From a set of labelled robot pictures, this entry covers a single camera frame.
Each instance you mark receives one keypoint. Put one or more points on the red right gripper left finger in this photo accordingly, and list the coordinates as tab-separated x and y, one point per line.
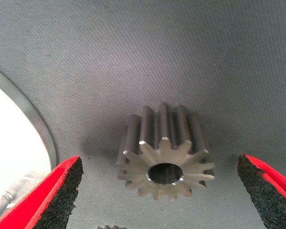
38	205

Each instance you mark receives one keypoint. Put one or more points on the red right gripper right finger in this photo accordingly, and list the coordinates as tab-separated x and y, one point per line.
271	198

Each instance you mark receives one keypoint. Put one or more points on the small steel planetary gear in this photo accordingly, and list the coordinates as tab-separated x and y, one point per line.
138	164
112	227

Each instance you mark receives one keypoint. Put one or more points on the round metal carrier plate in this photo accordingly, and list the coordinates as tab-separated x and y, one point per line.
9	131

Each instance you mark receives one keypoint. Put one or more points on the dark grey table cloth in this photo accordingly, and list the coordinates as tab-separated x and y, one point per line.
157	47

